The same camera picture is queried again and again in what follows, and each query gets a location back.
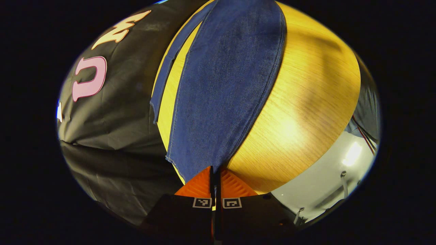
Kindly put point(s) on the black backdrop cloth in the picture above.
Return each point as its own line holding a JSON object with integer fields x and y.
{"x": 119, "y": 119}

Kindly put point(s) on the blue denim jeans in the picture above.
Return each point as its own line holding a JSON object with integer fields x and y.
{"x": 224, "y": 85}

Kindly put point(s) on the white metal table leg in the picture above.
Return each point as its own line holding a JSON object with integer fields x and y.
{"x": 344, "y": 183}
{"x": 299, "y": 215}

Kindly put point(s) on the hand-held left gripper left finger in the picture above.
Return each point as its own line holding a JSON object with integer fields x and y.
{"x": 180, "y": 217}

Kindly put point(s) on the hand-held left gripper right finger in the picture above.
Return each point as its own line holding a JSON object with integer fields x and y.
{"x": 252, "y": 217}

